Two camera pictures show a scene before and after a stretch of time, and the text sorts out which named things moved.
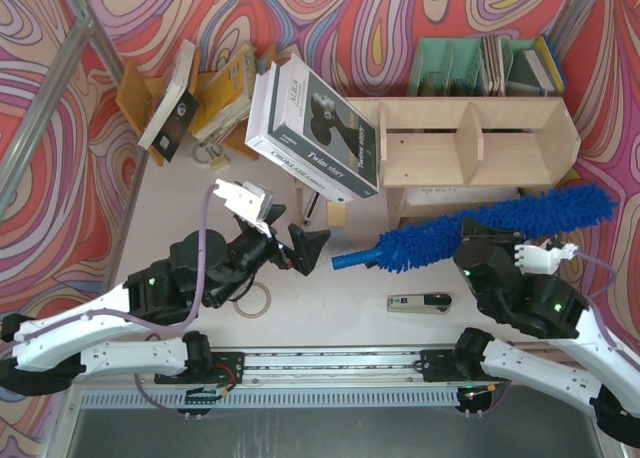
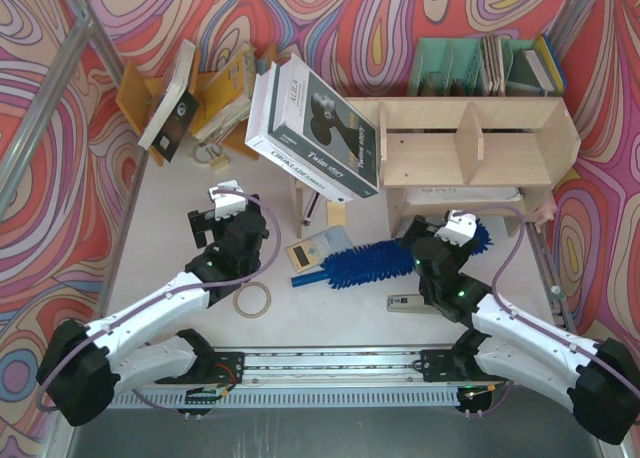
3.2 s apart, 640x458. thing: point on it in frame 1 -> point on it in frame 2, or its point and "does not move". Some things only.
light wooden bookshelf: x=442 y=155 does not move
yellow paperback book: x=227 y=95 does not move
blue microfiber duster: x=540 y=213 -> x=375 y=262
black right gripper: x=486 y=233 -> x=417 y=229
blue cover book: x=545 y=67 does not move
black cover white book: x=178 y=107 does not move
